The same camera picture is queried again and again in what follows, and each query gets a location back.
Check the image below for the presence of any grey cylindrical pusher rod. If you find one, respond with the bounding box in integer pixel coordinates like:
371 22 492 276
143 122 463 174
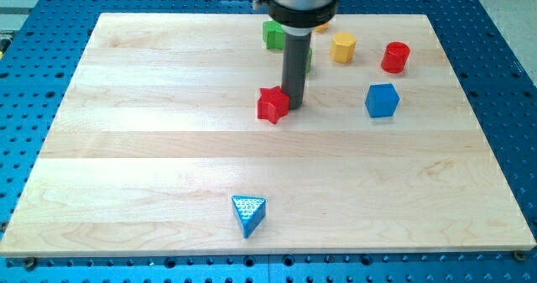
281 33 311 110

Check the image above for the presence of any yellow block behind arm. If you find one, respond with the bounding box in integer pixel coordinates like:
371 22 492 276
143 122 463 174
315 23 329 33

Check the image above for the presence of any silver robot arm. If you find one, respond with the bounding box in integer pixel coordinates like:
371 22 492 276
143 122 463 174
253 0 338 110

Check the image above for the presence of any red star block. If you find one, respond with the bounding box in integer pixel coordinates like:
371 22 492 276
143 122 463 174
257 86 289 124

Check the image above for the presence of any green block right of rod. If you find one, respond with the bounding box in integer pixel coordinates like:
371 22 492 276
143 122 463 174
305 47 313 74

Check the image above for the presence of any green block behind rod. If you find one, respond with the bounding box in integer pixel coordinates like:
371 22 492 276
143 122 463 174
262 20 284 50

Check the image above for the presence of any yellow hexagon block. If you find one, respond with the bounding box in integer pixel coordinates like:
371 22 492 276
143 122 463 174
329 32 357 63

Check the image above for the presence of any red cylinder block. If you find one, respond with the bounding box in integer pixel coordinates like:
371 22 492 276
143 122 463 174
381 41 411 74

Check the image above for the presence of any blue cube block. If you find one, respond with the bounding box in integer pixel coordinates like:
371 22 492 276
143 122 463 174
365 83 399 118

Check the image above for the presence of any blue triangle block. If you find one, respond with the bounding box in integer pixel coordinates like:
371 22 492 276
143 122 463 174
232 195 267 238

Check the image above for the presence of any wooden board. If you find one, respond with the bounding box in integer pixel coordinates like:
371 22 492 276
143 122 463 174
1 13 535 257

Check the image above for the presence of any right board clamp screw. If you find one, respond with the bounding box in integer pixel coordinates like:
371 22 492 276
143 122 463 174
513 250 526 263

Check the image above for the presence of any board clamp screw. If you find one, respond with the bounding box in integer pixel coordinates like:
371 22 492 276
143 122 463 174
21 257 39 271
513 250 526 263

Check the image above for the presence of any left board clamp screw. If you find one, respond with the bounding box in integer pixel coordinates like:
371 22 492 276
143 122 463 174
21 257 39 271

